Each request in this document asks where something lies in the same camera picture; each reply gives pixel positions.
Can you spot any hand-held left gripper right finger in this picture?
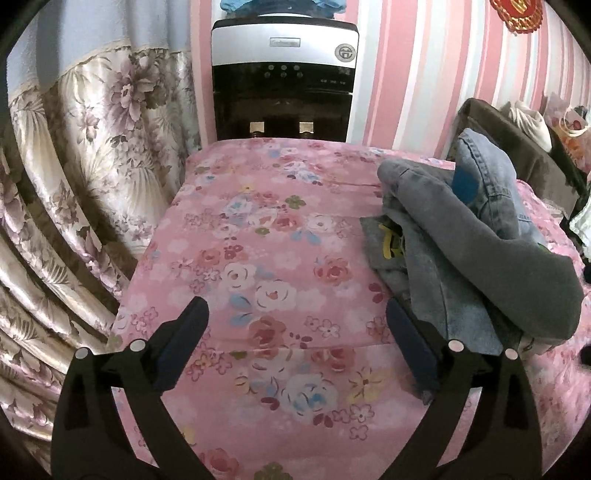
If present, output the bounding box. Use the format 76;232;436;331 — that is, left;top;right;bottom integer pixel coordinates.
385;299;543;480

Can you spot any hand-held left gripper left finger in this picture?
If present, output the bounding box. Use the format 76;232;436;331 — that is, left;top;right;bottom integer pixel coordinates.
51;296;211;480

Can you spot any printed denim jacket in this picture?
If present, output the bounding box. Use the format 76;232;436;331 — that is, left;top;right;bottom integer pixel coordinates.
360;128;583;356

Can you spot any brown chair with clothes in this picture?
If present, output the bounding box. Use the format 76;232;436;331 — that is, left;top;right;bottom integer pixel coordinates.
455;98;591;217

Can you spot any pink floral bed sheet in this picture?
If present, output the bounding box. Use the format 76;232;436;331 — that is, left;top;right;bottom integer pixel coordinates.
108;138;591;480

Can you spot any floral curtain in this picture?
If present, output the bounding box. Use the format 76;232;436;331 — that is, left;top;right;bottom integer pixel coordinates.
0;0;204;467

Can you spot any white knotted cloth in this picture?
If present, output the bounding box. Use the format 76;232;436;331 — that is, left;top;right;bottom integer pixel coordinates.
508;100;552;153

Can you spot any pink floral bag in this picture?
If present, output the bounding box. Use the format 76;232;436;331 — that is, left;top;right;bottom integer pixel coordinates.
545;92;591;162

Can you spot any silver black water dispenser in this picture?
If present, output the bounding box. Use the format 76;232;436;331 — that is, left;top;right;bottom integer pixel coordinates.
211;14;362;144

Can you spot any blue cloth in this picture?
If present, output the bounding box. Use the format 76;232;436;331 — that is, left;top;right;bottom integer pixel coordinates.
219;0;347;19

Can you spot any red gold wall ornament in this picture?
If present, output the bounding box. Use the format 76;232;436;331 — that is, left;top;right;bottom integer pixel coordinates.
489;0;546;33

